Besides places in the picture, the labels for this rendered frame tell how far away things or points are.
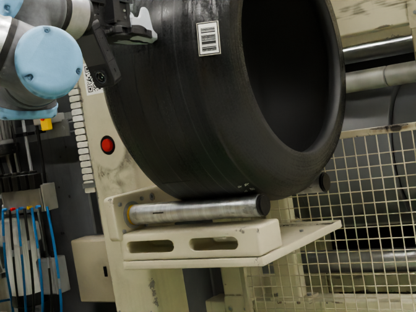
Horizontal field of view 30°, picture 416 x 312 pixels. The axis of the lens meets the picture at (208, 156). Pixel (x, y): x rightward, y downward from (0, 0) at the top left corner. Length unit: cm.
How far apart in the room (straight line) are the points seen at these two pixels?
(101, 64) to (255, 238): 46
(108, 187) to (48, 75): 86
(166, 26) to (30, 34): 47
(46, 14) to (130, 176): 69
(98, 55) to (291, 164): 48
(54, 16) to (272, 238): 64
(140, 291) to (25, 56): 96
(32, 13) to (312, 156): 72
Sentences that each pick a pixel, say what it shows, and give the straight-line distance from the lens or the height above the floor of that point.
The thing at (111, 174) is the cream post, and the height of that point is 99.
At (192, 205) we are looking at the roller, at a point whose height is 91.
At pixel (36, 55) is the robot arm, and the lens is 102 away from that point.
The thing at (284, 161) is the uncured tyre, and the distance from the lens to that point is 154.
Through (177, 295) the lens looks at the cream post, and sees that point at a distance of 190.
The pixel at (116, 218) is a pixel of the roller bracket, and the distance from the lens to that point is 170.
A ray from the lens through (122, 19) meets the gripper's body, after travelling 136.
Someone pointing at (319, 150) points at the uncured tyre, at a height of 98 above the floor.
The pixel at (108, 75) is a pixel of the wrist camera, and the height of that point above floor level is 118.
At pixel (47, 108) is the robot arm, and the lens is 116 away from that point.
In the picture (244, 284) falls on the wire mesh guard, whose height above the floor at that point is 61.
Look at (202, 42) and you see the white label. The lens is 141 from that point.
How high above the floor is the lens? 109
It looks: 3 degrees down
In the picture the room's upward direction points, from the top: 9 degrees counter-clockwise
